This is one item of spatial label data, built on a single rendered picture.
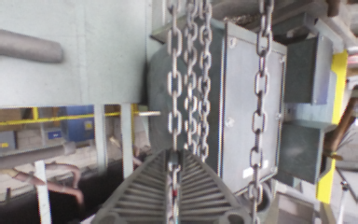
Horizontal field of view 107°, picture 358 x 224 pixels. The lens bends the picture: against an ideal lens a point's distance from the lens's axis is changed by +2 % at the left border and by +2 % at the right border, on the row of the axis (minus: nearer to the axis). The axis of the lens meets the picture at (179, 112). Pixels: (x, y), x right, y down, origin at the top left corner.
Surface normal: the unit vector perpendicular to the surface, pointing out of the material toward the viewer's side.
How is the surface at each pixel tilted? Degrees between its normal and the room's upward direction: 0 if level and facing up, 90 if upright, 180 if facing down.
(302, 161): 90
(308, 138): 90
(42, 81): 90
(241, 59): 90
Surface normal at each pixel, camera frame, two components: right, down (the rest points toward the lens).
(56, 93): 0.76, 0.07
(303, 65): -0.87, 0.05
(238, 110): 0.50, 0.09
